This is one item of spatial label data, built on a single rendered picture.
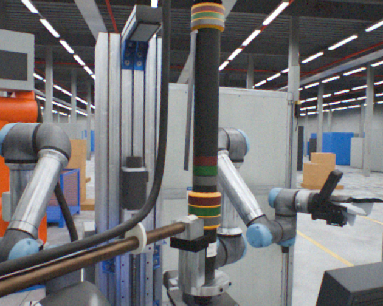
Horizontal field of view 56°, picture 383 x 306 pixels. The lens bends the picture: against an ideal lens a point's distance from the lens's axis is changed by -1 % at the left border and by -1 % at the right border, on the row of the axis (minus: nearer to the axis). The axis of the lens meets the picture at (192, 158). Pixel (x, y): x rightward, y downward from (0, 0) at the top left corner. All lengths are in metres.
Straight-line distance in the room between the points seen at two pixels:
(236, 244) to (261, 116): 1.38
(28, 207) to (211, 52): 0.75
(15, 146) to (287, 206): 0.90
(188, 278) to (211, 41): 0.30
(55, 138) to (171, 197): 1.32
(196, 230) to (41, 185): 0.73
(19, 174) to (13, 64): 3.21
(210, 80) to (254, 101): 2.16
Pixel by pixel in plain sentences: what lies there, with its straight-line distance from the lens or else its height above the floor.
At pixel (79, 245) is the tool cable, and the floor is 1.55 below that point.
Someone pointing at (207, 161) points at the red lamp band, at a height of 1.61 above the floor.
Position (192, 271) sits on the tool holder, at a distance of 0.47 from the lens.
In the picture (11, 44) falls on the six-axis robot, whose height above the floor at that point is 2.62.
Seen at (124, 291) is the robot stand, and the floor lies 1.08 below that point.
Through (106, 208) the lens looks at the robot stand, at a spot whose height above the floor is 1.37.
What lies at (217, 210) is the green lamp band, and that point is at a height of 1.55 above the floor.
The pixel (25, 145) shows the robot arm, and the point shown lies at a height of 1.61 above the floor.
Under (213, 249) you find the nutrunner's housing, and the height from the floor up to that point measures 1.50.
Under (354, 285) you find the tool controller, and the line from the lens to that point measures 1.17.
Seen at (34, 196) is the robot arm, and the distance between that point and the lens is 1.09.
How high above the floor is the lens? 1.64
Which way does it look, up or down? 3 degrees down
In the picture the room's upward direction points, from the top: 1 degrees clockwise
